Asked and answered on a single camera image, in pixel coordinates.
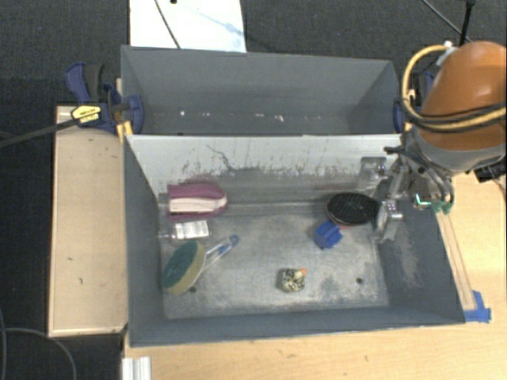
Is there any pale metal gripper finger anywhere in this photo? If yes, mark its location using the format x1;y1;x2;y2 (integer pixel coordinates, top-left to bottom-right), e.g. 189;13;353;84
373;199;406;245
357;156;389;196

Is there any black round disc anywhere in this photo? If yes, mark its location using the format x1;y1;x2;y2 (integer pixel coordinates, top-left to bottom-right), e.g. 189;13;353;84
326;192;382;230

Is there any blue toy block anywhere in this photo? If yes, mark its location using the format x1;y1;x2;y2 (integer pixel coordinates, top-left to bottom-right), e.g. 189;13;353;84
314;218;344;251

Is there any yellow and black small toy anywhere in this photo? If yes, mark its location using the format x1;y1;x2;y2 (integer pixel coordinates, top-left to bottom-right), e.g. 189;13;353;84
276;266;308;294

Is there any grey metal bin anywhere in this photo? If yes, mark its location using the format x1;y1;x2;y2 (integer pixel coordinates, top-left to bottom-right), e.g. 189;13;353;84
118;44;467;348

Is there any clear tube with blue cap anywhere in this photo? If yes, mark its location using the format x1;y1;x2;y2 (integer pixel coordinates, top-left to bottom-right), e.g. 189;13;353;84
203;234;241;269

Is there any maroon and white stapler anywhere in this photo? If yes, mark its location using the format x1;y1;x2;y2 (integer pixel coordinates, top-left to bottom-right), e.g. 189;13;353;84
166;181;229;219

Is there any green and yellow round sponge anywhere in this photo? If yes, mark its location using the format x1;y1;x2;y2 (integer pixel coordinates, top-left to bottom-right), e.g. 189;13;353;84
161;239;208;296

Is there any pale wood board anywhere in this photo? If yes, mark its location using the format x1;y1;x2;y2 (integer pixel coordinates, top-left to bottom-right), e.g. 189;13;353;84
47;104;130;338

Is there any black cylinder on white bracket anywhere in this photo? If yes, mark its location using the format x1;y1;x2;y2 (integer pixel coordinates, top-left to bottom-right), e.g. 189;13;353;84
474;159;507;184

